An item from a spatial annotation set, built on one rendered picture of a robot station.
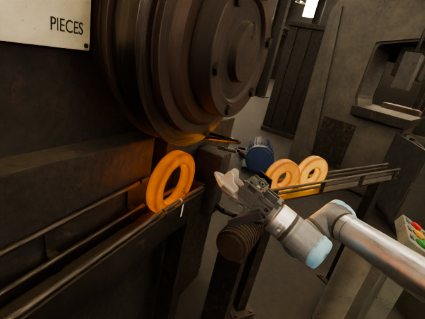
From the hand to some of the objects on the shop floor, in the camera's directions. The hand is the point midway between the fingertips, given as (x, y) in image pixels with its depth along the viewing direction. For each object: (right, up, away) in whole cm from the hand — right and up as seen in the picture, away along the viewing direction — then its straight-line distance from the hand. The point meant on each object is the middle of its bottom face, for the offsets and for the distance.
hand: (217, 176), depth 85 cm
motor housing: (+1, -67, +41) cm, 79 cm away
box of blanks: (+201, -58, +176) cm, 273 cm away
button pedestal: (+69, -80, +47) cm, 115 cm away
